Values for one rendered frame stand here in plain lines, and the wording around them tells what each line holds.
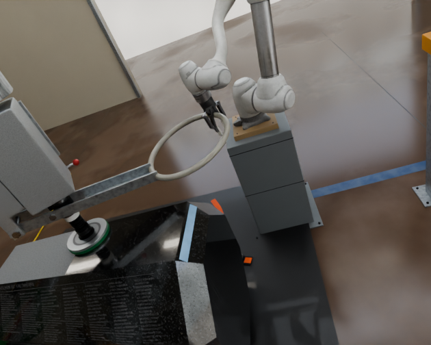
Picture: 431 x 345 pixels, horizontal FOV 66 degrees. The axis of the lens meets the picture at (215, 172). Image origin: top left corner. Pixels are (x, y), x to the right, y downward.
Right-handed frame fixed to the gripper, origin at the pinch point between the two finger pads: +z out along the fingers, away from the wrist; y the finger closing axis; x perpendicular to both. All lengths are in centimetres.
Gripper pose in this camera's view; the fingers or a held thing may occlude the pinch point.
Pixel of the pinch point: (221, 128)
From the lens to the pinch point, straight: 186.3
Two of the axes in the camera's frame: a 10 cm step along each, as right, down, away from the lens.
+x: 6.4, 1.9, -7.4
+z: 4.6, 6.8, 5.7
